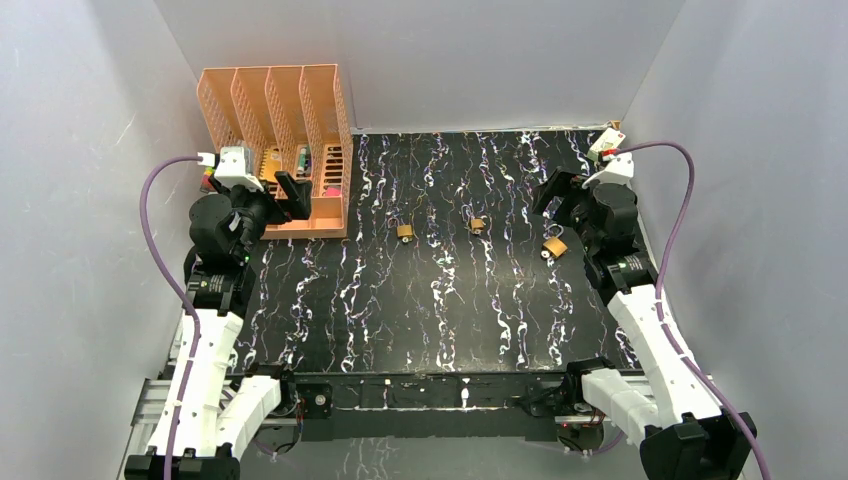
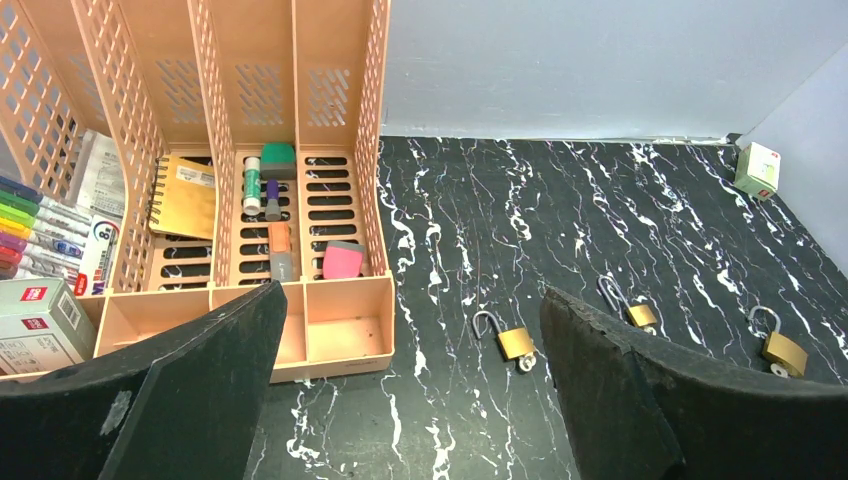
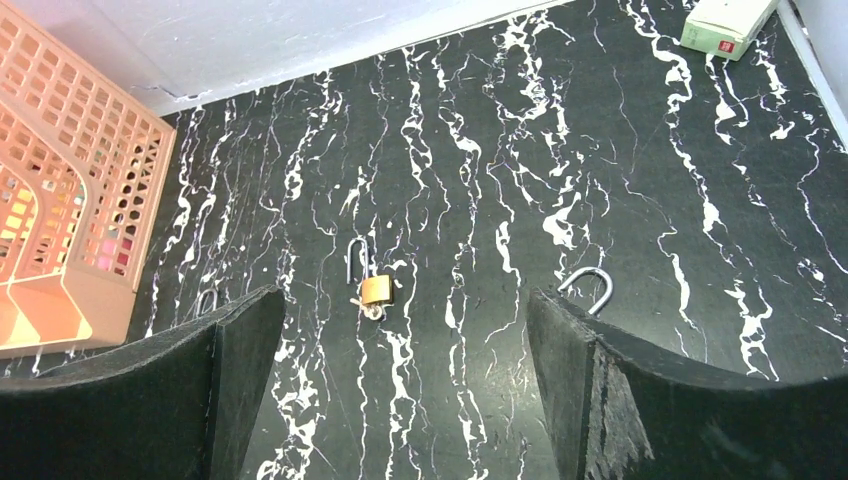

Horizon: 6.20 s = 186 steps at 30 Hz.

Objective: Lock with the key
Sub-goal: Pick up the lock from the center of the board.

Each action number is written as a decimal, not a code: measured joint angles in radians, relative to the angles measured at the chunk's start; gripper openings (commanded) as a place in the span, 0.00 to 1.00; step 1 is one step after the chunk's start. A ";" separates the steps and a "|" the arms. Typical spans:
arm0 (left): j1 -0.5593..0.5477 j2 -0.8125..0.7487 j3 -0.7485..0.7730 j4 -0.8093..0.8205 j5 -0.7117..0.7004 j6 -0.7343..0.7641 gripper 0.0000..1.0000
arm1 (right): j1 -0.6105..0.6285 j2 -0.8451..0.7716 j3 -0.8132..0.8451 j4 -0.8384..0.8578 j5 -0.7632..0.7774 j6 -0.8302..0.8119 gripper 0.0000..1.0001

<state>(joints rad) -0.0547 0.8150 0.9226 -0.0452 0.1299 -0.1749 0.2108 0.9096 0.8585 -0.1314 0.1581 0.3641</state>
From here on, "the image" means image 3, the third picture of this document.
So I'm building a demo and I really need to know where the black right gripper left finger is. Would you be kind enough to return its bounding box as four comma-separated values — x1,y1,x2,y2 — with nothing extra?
1,285,285,479

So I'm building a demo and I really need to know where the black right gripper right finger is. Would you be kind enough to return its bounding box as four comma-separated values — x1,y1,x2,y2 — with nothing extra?
526,289,847,479

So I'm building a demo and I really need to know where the small brass padlock with key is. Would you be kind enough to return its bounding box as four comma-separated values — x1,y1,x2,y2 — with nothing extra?
346,237,394,321

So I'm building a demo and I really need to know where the padlock with silver shackle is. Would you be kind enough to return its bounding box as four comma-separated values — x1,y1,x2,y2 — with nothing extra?
556,266,614,316

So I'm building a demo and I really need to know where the pink plastic file organizer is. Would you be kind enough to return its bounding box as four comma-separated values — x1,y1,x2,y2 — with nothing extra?
1,2,176,358

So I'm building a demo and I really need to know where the white green small box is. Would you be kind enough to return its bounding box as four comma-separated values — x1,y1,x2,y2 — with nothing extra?
680,0,778,61

